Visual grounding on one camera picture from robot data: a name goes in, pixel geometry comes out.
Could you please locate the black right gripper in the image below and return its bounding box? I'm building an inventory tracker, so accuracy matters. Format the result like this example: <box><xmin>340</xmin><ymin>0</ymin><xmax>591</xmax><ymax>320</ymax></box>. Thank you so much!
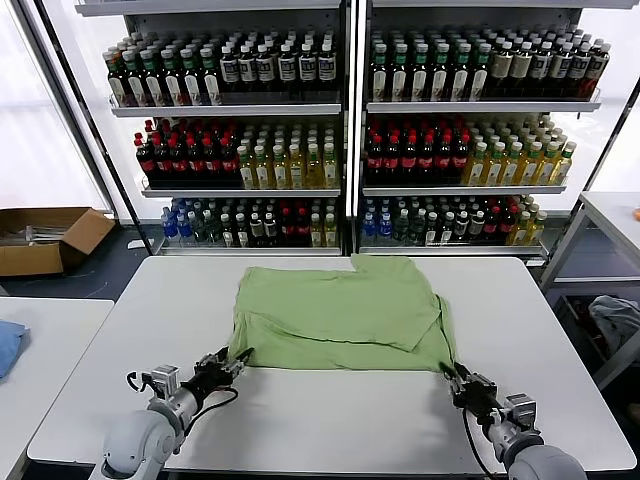
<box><xmin>438</xmin><ymin>362</ymin><xmax>500</xmax><ymax>415</ymax></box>

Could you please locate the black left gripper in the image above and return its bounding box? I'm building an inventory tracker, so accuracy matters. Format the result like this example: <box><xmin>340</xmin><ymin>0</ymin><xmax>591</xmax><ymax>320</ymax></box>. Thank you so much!
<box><xmin>181</xmin><ymin>347</ymin><xmax>255</xmax><ymax>402</ymax></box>

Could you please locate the green polo shirt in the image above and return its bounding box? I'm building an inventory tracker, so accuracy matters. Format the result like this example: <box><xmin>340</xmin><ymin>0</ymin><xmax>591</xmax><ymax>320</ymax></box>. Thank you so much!
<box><xmin>227</xmin><ymin>253</ymin><xmax>459</xmax><ymax>374</ymax></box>

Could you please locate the grey cloth bundle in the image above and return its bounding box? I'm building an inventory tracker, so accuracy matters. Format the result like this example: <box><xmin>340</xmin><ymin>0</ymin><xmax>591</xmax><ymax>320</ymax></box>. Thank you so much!
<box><xmin>588</xmin><ymin>294</ymin><xmax>640</xmax><ymax>356</ymax></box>

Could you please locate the blue folded cloth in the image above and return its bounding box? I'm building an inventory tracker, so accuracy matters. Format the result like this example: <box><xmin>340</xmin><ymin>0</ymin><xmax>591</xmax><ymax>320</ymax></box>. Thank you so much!
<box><xmin>0</xmin><ymin>320</ymin><xmax>31</xmax><ymax>384</ymax></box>

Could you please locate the brown cardboard box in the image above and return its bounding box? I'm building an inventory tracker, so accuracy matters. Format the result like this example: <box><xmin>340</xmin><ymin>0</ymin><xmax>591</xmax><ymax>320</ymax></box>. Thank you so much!
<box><xmin>0</xmin><ymin>206</ymin><xmax>117</xmax><ymax>278</ymax></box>

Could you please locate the clear plastic packaging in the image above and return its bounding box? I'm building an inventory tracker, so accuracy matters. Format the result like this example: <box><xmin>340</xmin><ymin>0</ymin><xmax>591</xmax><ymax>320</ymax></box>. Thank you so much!
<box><xmin>0</xmin><ymin>224</ymin><xmax>71</xmax><ymax>247</ymax></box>

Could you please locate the white metal shelf rack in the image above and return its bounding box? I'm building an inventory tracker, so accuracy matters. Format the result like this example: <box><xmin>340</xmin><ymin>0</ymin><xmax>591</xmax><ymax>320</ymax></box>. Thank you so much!
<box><xmin>74</xmin><ymin>0</ymin><xmax>354</xmax><ymax>257</ymax></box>
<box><xmin>352</xmin><ymin>0</ymin><xmax>640</xmax><ymax>261</ymax></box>

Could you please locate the green cap dark tea bottle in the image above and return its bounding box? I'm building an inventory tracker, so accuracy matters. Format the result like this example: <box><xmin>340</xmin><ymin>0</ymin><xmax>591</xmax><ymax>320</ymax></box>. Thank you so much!
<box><xmin>451</xmin><ymin>43</ymin><xmax>472</xmax><ymax>103</ymax></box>
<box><xmin>107</xmin><ymin>53</ymin><xmax>129</xmax><ymax>108</ymax></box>
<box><xmin>160</xmin><ymin>48</ymin><xmax>183</xmax><ymax>107</ymax></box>
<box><xmin>124</xmin><ymin>51</ymin><xmax>146</xmax><ymax>108</ymax></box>
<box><xmin>200</xmin><ymin>47</ymin><xmax>223</xmax><ymax>106</ymax></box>
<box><xmin>471</xmin><ymin>43</ymin><xmax>492</xmax><ymax>101</ymax></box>
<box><xmin>389</xmin><ymin>43</ymin><xmax>410</xmax><ymax>103</ymax></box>
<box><xmin>142</xmin><ymin>49</ymin><xmax>165</xmax><ymax>108</ymax></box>
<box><xmin>430</xmin><ymin>43</ymin><xmax>451</xmax><ymax>103</ymax></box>
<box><xmin>369</xmin><ymin>43</ymin><xmax>390</xmax><ymax>103</ymax></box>
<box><xmin>409</xmin><ymin>43</ymin><xmax>430</xmax><ymax>103</ymax></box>
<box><xmin>180</xmin><ymin>48</ymin><xmax>203</xmax><ymax>107</ymax></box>

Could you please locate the white cap navy label bottle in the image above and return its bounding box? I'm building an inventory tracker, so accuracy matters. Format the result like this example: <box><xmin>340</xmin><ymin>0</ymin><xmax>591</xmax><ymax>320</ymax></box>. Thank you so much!
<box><xmin>219</xmin><ymin>45</ymin><xmax>239</xmax><ymax>93</ymax></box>
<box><xmin>531</xmin><ymin>41</ymin><xmax>552</xmax><ymax>99</ymax></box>
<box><xmin>256</xmin><ymin>43</ymin><xmax>276</xmax><ymax>93</ymax></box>
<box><xmin>238</xmin><ymin>44</ymin><xmax>257</xmax><ymax>93</ymax></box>
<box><xmin>588</xmin><ymin>43</ymin><xmax>611</xmax><ymax>99</ymax></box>
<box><xmin>298</xmin><ymin>43</ymin><xmax>318</xmax><ymax>92</ymax></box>
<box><xmin>277</xmin><ymin>43</ymin><xmax>298</xmax><ymax>93</ymax></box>
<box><xmin>570</xmin><ymin>43</ymin><xmax>591</xmax><ymax>99</ymax></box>
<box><xmin>551</xmin><ymin>42</ymin><xmax>572</xmax><ymax>99</ymax></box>
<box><xmin>317</xmin><ymin>42</ymin><xmax>336</xmax><ymax>92</ymax></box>

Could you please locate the beige label dark bottle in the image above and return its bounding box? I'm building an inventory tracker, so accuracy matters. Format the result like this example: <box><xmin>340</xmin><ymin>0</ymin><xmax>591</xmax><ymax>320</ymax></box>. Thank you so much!
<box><xmin>492</xmin><ymin>41</ymin><xmax>514</xmax><ymax>99</ymax></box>
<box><xmin>511</xmin><ymin>41</ymin><xmax>533</xmax><ymax>99</ymax></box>

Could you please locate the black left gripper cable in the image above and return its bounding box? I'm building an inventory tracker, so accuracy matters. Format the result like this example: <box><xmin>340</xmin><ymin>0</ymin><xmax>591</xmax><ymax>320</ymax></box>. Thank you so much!
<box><xmin>174</xmin><ymin>387</ymin><xmax>240</xmax><ymax>454</ymax></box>

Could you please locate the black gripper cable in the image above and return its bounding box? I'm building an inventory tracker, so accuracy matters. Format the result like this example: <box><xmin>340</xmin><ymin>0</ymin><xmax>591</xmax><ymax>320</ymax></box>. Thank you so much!
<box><xmin>174</xmin><ymin>387</ymin><xmax>240</xmax><ymax>454</ymax></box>
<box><xmin>462</xmin><ymin>407</ymin><xmax>494</xmax><ymax>476</ymax></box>

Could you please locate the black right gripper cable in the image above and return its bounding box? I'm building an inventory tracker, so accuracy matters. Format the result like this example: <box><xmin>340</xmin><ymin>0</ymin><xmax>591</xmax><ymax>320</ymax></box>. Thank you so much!
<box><xmin>462</xmin><ymin>407</ymin><xmax>494</xmax><ymax>476</ymax></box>

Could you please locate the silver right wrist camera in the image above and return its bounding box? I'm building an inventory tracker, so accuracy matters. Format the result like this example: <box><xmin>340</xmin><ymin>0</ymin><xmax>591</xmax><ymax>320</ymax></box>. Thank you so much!
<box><xmin>502</xmin><ymin>393</ymin><xmax>541</xmax><ymax>431</ymax></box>

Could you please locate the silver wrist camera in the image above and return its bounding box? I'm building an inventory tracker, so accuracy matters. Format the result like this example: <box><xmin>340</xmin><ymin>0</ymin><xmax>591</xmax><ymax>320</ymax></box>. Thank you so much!
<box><xmin>502</xmin><ymin>393</ymin><xmax>541</xmax><ymax>431</ymax></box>
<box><xmin>142</xmin><ymin>366</ymin><xmax>181</xmax><ymax>401</ymax></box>

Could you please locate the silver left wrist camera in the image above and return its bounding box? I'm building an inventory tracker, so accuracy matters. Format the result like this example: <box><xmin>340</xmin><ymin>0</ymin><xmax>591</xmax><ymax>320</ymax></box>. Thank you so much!
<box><xmin>142</xmin><ymin>366</ymin><xmax>181</xmax><ymax>401</ymax></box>

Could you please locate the black camera cable loop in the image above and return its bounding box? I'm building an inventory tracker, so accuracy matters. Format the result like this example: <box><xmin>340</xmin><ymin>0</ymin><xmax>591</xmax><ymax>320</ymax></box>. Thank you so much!
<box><xmin>125</xmin><ymin>370</ymin><xmax>151</xmax><ymax>396</ymax></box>

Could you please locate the black slanted frame post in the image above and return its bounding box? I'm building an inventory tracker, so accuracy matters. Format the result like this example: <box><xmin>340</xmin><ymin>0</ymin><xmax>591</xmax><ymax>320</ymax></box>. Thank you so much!
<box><xmin>29</xmin><ymin>0</ymin><xmax>154</xmax><ymax>254</ymax></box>
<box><xmin>544</xmin><ymin>79</ymin><xmax>640</xmax><ymax>262</ymax></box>

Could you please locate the grey metal frame table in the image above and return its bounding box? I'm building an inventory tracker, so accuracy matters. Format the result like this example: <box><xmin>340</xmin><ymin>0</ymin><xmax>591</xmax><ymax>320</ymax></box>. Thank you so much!
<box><xmin>537</xmin><ymin>190</ymin><xmax>640</xmax><ymax>391</ymax></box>

